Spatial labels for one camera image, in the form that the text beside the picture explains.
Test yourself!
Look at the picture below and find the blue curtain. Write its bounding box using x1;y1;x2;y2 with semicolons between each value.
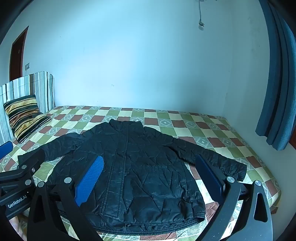
255;0;296;151

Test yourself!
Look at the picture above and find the dark wooden door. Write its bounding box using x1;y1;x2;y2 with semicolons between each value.
9;25;29;80

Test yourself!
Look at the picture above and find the striped headboard cushion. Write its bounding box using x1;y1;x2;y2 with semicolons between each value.
0;71;55;145

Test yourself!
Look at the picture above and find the hanging power cable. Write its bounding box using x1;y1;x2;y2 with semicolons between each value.
196;0;205;27

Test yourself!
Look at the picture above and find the black puffer jacket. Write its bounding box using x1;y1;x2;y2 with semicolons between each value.
17;119;247;232

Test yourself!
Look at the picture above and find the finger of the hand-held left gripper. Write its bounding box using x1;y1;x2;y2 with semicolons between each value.
0;141;14;161
17;148;46;180

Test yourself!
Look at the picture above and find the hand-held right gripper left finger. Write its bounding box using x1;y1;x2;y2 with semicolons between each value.
27;155;104;241

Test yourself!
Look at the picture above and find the striped yellow black pillow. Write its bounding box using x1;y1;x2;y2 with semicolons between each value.
3;94;52;144

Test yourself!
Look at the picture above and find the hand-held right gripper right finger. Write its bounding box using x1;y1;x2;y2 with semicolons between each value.
195;154;275;241

